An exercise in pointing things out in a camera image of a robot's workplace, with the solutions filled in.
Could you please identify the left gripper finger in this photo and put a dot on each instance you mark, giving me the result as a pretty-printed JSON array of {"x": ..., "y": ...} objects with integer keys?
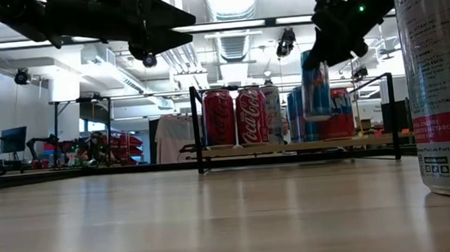
[
  {"x": 171, "y": 16},
  {"x": 171, "y": 40}
]

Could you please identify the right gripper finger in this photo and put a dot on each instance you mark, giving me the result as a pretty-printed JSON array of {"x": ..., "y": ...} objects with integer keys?
[{"x": 314, "y": 62}]

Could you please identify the blue silver Red Bull can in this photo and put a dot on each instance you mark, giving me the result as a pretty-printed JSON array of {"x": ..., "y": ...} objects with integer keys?
[
  {"x": 316, "y": 96},
  {"x": 298, "y": 113}
]

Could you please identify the red Fanta can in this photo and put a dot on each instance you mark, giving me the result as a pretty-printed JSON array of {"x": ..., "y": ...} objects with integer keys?
[{"x": 344, "y": 123}]

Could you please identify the white Celsius Peach Vibe can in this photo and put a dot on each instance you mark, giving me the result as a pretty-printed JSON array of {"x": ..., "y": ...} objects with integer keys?
[{"x": 274, "y": 118}]

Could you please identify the red Star Wars Coca-Cola can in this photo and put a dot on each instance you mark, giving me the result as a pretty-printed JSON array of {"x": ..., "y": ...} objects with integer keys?
[{"x": 251, "y": 120}]

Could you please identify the red can black Coca-Cola script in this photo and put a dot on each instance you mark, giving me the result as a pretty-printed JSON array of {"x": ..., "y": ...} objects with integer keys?
[{"x": 218, "y": 122}]

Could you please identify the black background robot arm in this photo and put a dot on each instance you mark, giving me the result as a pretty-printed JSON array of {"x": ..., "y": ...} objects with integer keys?
[{"x": 37, "y": 141}]

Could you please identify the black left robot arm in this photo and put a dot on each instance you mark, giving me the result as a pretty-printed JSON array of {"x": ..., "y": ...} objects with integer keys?
[{"x": 22, "y": 13}]

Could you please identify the black overhead crossbar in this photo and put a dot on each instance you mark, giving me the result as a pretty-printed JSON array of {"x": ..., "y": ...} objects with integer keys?
[{"x": 270, "y": 21}]

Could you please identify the black background monitor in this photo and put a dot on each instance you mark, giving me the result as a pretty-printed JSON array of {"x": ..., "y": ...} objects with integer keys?
[{"x": 405, "y": 115}]

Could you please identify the white draped cloth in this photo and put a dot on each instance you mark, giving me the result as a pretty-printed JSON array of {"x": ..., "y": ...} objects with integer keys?
[{"x": 174, "y": 139}]

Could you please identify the red storage bins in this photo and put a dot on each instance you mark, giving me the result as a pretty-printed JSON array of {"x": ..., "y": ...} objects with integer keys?
[{"x": 129, "y": 146}]

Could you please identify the person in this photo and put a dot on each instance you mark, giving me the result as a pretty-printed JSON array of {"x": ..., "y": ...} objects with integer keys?
[{"x": 97, "y": 145}]

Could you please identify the dark screen monitor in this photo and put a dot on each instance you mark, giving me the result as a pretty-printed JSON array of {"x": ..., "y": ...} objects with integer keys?
[{"x": 13, "y": 139}]

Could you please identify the black ceiling dome camera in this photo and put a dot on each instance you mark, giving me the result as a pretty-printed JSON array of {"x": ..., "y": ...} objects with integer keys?
[
  {"x": 22, "y": 76},
  {"x": 149, "y": 61}
]

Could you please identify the small black ceiling camera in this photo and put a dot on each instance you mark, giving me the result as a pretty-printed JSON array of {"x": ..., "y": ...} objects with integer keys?
[{"x": 360, "y": 72}]

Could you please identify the hanging black ceiling camera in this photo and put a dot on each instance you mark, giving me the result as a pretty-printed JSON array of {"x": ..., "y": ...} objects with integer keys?
[{"x": 286, "y": 42}]

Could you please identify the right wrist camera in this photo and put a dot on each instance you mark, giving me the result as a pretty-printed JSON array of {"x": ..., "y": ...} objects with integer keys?
[{"x": 330, "y": 9}]

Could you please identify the wooden shelf with black frame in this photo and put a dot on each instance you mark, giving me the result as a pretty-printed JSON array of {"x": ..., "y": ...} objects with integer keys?
[{"x": 369, "y": 141}]

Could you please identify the black tall table frame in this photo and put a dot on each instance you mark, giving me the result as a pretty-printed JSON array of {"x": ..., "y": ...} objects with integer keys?
[{"x": 68, "y": 101}]

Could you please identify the black aluminium rig frame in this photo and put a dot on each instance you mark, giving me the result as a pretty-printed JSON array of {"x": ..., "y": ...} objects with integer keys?
[{"x": 54, "y": 175}]

